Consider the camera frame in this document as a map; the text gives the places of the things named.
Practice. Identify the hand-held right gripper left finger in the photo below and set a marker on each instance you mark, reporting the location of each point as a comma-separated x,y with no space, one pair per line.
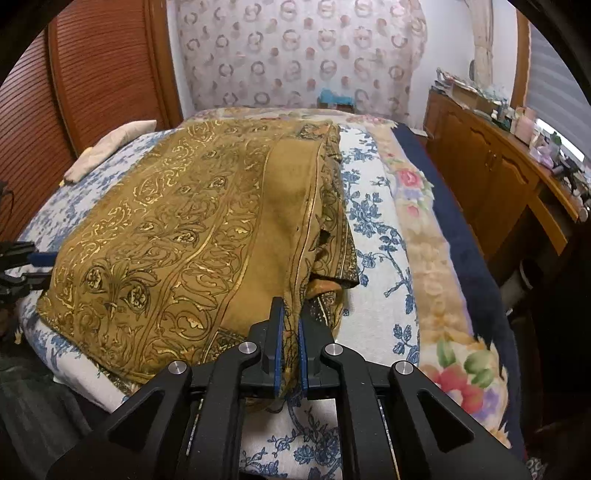
277,355

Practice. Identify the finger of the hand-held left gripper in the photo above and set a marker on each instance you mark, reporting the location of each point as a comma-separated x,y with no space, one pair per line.
41,258
23,284

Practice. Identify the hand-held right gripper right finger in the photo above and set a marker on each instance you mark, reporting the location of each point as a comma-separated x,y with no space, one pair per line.
303,360

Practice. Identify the gold patterned brown garment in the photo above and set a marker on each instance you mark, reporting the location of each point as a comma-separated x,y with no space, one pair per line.
184,230

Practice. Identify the floral printed blanket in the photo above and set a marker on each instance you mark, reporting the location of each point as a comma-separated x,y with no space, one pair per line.
378,258

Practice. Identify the beige pillow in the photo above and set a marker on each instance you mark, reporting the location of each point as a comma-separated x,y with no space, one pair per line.
111,145

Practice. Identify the wooden louvered wardrobe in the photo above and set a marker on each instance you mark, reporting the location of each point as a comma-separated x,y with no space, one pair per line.
101,92

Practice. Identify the navy blue blanket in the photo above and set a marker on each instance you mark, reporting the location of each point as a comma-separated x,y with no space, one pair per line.
466,258

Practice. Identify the white bin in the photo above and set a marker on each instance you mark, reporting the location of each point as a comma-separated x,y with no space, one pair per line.
515,284

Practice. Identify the wooden cabinet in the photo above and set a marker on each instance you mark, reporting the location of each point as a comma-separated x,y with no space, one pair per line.
485,170

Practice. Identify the blue cloth bundle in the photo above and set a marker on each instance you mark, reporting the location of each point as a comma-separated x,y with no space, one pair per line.
334,98

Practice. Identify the assorted small dresser clutter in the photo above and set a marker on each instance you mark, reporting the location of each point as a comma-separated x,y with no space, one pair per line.
521,124

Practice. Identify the cream lace curtain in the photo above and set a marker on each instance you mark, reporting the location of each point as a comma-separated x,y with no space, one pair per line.
482,41

